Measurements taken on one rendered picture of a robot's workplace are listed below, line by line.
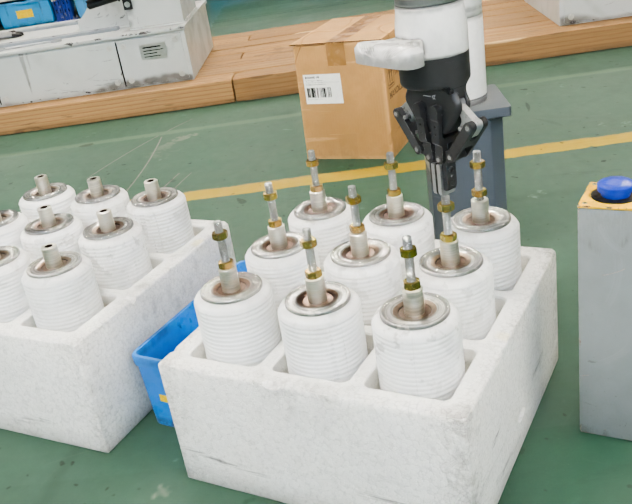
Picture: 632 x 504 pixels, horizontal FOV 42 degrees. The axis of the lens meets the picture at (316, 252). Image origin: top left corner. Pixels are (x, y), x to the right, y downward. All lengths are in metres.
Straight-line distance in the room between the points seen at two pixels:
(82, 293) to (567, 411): 0.67
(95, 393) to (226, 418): 0.23
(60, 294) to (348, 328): 0.43
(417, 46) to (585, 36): 2.11
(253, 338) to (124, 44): 2.07
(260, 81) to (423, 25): 2.00
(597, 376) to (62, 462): 0.72
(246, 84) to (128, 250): 1.66
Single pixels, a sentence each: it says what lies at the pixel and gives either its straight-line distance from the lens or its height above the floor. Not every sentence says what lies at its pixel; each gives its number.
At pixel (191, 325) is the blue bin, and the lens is 1.27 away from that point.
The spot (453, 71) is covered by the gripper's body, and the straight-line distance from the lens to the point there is 0.87.
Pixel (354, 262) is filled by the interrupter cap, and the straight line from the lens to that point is 1.00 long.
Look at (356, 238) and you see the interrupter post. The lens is 1.01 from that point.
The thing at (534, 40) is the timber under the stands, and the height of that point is 0.06.
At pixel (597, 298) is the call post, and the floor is 0.20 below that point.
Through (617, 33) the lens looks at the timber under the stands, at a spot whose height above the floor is 0.05.
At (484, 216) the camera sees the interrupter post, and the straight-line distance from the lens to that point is 1.07.
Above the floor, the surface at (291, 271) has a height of 0.23.
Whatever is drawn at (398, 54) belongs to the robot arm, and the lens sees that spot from 0.82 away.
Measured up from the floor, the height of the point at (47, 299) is 0.22.
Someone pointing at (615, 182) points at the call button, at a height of 0.33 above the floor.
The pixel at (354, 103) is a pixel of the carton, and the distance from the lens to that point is 2.06.
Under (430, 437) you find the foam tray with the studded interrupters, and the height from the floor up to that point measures 0.15.
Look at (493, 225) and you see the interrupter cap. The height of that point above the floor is 0.25.
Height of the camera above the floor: 0.70
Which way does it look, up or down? 25 degrees down
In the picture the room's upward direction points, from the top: 9 degrees counter-clockwise
